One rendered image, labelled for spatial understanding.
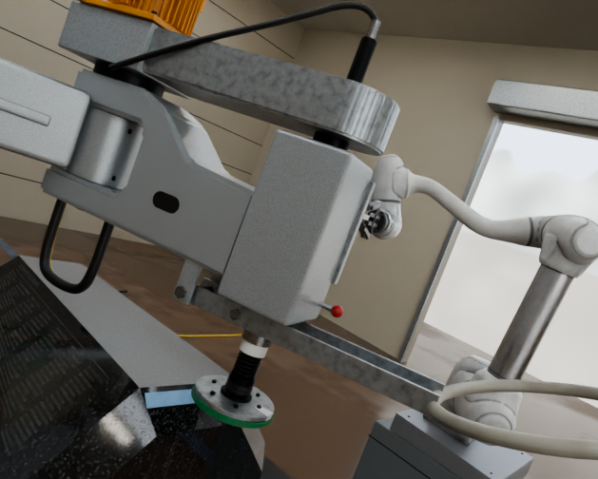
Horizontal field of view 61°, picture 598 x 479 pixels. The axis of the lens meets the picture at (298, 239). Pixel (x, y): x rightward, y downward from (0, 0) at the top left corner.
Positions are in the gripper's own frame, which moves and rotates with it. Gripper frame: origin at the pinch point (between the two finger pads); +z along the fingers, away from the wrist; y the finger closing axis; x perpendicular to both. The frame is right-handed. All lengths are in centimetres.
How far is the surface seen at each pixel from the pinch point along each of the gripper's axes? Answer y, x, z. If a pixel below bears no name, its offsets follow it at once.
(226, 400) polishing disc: 54, 7, 30
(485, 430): 28, -48, 46
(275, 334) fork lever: 33.5, 0.5, 31.1
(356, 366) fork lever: 31.8, -20.2, 31.1
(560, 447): 24, -58, 49
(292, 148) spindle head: -8.6, 10.8, 36.0
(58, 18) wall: -89, 486, -275
